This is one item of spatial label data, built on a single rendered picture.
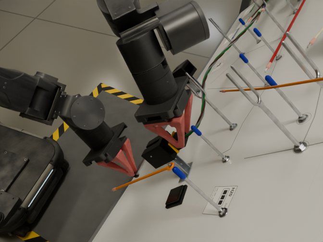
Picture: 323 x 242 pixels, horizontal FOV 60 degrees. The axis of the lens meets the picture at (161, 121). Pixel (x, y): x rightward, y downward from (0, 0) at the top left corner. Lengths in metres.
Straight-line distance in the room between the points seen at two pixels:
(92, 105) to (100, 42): 2.20
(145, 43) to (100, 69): 1.99
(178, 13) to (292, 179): 0.26
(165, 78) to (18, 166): 1.33
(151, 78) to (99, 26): 2.47
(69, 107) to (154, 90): 0.14
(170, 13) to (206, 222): 0.30
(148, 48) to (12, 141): 1.47
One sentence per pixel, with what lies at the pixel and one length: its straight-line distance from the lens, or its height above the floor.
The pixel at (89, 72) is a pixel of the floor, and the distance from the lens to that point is 2.38.
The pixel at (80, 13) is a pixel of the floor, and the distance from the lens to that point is 3.09.
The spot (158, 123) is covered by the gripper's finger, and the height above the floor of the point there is 1.22.
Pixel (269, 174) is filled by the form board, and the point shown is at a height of 1.24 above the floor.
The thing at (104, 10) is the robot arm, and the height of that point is 1.35.
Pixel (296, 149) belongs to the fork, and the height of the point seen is 1.27.
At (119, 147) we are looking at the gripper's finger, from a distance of 0.56.
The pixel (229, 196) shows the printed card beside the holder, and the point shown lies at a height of 1.19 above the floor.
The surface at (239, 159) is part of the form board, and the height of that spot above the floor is 1.18.
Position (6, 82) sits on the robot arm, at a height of 1.28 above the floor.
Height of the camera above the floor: 1.57
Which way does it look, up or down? 53 degrees down
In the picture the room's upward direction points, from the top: straight up
